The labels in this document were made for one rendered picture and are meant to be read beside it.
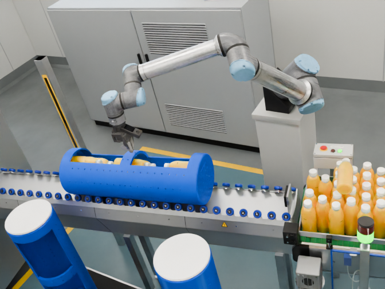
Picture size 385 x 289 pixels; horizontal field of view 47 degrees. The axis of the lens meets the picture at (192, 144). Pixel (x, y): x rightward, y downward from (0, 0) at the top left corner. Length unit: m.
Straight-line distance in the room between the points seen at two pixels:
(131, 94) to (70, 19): 2.50
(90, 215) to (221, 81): 1.76
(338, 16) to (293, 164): 2.12
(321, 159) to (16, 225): 1.75
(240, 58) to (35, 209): 1.49
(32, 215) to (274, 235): 1.38
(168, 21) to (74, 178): 1.80
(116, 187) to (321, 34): 3.02
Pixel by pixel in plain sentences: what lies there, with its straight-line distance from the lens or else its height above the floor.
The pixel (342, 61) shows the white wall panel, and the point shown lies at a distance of 4.96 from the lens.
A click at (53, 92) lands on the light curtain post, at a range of 2.98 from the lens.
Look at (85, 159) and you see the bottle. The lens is 2.72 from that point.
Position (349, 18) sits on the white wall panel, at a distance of 4.74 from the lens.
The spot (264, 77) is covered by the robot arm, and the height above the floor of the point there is 1.58.
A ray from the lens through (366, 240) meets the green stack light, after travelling 1.98.
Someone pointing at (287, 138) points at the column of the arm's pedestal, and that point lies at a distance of 2.90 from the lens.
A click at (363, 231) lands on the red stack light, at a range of 1.94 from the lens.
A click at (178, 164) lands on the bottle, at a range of 2.43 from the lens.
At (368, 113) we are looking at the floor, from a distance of 4.75.
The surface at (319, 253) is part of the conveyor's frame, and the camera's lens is 2.33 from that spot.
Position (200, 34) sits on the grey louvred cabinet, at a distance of 3.82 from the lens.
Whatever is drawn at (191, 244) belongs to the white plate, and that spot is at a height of 1.04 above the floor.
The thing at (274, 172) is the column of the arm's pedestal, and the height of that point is 0.62.
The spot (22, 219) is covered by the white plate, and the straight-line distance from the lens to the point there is 2.79.
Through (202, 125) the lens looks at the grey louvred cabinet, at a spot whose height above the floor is 0.26.
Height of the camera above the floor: 2.68
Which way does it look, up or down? 36 degrees down
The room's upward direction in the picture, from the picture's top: 15 degrees counter-clockwise
